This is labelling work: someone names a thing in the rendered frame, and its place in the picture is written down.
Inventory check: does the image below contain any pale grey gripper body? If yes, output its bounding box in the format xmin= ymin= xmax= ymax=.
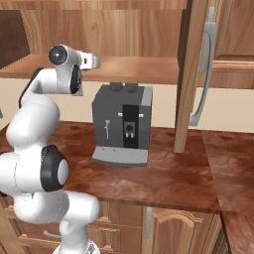
xmin=90 ymin=54 xmax=102 ymax=70

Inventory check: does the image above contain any open wooden cabinet door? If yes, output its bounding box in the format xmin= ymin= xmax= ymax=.
xmin=174 ymin=0 xmax=213 ymax=154

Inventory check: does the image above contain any wooden base cabinet door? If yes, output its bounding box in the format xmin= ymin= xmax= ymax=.
xmin=141 ymin=205 xmax=223 ymax=254

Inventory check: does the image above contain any grey coffee machine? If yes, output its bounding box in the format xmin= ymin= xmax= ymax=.
xmin=91 ymin=82 xmax=154 ymax=169

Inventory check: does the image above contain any wooden drawer front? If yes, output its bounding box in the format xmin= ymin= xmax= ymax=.
xmin=14 ymin=217 xmax=122 ymax=254

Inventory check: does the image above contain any wooden wall cabinet with shelf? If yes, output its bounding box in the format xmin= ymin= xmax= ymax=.
xmin=0 ymin=0 xmax=189 ymax=86

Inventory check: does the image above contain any grey curved cabinet door handle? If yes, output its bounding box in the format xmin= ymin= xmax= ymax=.
xmin=189 ymin=6 xmax=218 ymax=128

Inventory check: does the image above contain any closed wooden wall cabinet door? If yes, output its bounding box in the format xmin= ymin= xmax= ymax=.
xmin=196 ymin=0 xmax=254 ymax=90

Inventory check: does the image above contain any grey base cabinet door handle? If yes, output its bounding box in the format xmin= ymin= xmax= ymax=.
xmin=145 ymin=206 xmax=153 ymax=239

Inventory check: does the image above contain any grey drawer handle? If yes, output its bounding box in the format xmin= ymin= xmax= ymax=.
xmin=43 ymin=229 xmax=64 ymax=240

